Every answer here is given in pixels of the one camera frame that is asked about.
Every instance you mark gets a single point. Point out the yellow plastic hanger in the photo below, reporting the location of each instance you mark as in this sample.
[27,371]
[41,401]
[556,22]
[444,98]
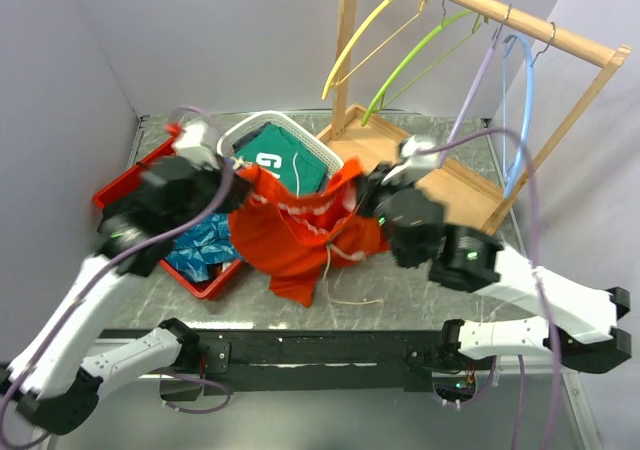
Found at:
[349,35]

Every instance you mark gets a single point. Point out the green shorts with white letters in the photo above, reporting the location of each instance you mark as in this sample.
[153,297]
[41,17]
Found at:
[282,154]

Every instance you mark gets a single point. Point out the blue patterned shorts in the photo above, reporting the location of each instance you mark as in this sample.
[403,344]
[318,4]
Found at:
[202,246]

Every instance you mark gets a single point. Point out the wooden clothes rack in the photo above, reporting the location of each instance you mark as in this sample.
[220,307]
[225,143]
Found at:
[472,199]

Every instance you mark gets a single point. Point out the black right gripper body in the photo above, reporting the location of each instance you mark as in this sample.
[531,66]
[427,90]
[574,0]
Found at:
[371,204]

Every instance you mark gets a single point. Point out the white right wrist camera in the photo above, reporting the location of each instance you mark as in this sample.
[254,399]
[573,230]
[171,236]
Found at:
[417,152]

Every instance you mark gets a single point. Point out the red plastic tray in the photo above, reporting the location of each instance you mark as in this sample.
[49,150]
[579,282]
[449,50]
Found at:
[130,181]

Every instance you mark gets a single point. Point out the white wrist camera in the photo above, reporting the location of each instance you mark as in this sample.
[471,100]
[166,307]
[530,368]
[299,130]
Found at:
[417,152]
[197,143]

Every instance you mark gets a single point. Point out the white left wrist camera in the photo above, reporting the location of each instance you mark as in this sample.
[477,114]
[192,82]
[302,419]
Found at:
[197,143]

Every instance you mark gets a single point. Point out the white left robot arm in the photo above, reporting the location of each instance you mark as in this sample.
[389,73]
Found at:
[55,385]

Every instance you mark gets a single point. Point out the purple plastic hanger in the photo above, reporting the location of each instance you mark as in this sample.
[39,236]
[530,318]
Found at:
[479,74]

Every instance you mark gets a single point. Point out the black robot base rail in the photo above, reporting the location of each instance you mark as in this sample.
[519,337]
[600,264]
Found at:
[251,360]

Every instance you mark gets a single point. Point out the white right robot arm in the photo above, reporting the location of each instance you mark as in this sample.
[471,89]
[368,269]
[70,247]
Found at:
[575,323]

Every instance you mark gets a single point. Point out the white perforated plastic basket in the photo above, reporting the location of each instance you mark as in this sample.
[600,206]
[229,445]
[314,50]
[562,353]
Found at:
[256,120]

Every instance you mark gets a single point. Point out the green plastic hanger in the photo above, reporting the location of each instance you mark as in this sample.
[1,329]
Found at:
[381,100]

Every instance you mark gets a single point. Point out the orange drawstring shorts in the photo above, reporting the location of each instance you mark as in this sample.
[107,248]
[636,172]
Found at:
[295,239]

